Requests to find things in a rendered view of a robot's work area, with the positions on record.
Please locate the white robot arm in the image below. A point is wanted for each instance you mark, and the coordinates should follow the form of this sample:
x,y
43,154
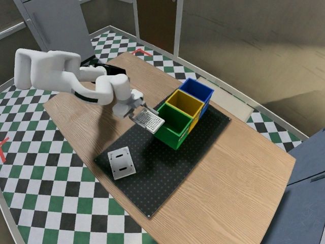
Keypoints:
x,y
60,71

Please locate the yellow bin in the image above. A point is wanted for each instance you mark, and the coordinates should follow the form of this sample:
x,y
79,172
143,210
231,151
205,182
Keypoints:
x,y
186,104

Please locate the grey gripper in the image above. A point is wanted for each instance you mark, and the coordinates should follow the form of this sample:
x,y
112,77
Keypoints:
x,y
123,110

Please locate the blue bin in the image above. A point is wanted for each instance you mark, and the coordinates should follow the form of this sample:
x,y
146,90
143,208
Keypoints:
x,y
198,91

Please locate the green open-top bin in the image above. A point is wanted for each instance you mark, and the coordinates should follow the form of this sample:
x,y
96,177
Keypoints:
x,y
175,128

